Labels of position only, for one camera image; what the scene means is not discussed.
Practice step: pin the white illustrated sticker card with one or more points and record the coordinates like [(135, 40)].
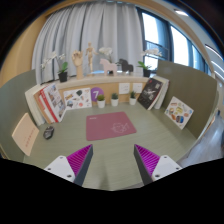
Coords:
[(77, 99)]

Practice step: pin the beige book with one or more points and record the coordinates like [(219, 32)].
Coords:
[(25, 134)]

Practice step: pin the pink mouse pad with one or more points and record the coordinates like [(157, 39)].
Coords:
[(110, 126)]

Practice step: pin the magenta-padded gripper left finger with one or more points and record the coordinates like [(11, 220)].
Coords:
[(63, 166)]

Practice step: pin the wooden artist mannequin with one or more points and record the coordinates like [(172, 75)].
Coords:
[(90, 55)]

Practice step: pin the grey curtain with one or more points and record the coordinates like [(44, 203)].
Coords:
[(86, 30)]

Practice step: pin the colourful sticker card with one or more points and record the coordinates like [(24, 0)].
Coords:
[(179, 112)]

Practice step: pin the white wall socket plate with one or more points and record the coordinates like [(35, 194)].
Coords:
[(124, 88), (137, 87)]

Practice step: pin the white orchid in black pot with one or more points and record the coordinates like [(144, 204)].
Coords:
[(146, 72), (62, 76), (106, 51)]

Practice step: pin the dark grey computer mouse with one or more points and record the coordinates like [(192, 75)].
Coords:
[(48, 132)]

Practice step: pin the black wooden horse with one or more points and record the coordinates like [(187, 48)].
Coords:
[(126, 66)]

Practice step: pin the small succulent in white pot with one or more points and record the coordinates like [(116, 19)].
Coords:
[(132, 100), (114, 101), (101, 103)]

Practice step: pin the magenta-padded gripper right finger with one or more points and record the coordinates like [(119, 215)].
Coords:
[(163, 166)]

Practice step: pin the light wooden ledge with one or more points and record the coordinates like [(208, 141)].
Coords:
[(100, 81)]

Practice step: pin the window with dark frame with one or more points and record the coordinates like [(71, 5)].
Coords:
[(180, 46)]

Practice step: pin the green felt desk partition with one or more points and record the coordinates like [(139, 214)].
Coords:
[(11, 100), (190, 83)]

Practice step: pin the pink wooden horse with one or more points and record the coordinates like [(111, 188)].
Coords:
[(108, 66)]

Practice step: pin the purple round number sign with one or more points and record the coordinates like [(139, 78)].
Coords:
[(96, 92)]

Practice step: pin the photo-cover white book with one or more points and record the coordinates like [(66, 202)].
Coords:
[(56, 101)]

